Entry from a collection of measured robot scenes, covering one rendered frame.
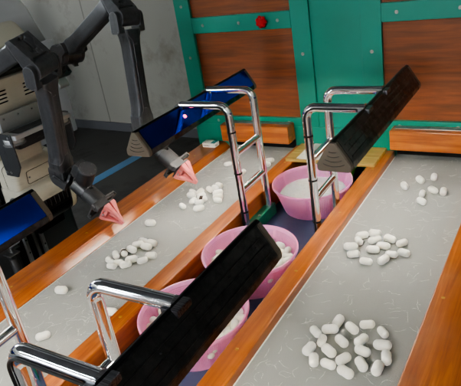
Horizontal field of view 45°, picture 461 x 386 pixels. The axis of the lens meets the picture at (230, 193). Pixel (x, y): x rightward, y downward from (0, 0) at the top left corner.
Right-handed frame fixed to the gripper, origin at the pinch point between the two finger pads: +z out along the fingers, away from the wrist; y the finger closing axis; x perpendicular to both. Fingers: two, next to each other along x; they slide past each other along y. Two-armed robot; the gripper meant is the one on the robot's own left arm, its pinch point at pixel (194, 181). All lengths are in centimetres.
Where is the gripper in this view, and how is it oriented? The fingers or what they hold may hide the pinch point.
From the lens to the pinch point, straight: 188.4
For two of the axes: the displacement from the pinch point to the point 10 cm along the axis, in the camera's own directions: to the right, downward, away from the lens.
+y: 4.9, -4.5, 7.5
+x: -4.4, 6.1, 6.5
